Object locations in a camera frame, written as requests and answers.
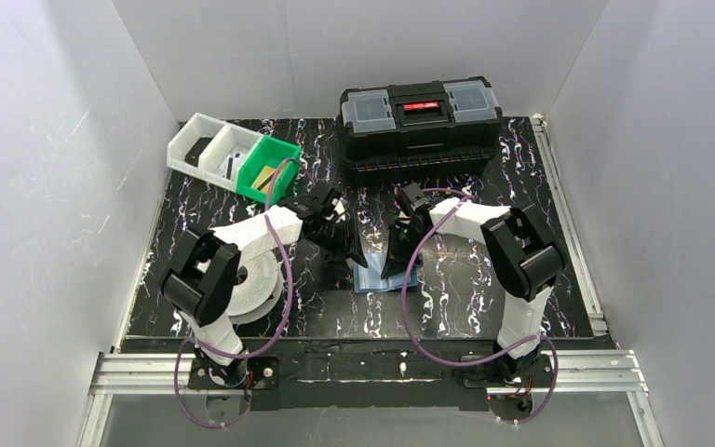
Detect gold credit card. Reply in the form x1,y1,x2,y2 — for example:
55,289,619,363
251,165,277,193

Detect white printed card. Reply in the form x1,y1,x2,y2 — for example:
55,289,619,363
226,147,250,169

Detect white credit card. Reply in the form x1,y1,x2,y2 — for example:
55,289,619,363
215,157,234,179

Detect black credit card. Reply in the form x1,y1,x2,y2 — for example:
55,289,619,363
184,137,213,167

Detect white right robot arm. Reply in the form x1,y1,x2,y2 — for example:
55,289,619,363
382,183,569,373

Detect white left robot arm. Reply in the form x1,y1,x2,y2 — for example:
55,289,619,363
160,183,368,367

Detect black toolbox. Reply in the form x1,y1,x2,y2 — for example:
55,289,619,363
336,76,504,186

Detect green plastic bin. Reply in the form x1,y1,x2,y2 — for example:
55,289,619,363
236,136,302,205

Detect white bin middle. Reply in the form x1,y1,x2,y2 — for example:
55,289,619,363
198,123,263,193

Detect white bin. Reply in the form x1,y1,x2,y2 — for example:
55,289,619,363
166,113,226,181
198,123,263,193

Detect white bin far left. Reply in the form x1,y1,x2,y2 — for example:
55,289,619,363
166,113,226,181

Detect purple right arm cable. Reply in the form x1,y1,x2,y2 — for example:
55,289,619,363
398,187,560,427

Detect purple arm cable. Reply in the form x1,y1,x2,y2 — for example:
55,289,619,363
398,187,560,427
174,156,316,430

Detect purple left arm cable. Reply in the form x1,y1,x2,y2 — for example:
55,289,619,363
174,156,316,430

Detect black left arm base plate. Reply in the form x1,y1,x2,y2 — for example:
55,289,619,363
187,357,279,390

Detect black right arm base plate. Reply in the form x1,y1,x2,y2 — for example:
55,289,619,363
452,348,554,396

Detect aluminium rail frame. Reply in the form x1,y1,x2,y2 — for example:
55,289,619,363
78,116,662,446

